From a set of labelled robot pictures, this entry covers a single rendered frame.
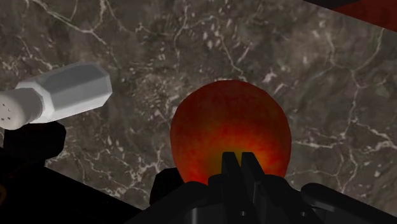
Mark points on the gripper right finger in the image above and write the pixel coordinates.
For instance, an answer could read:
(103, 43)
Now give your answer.
(252, 175)

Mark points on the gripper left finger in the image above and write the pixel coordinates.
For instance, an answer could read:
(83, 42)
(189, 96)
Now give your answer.
(230, 173)

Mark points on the red orange apple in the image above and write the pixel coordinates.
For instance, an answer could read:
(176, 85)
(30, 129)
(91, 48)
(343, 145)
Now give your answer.
(228, 121)

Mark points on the white salt shaker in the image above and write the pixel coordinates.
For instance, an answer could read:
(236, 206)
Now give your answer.
(62, 91)

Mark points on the red robot stand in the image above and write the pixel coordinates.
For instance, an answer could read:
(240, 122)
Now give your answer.
(370, 11)

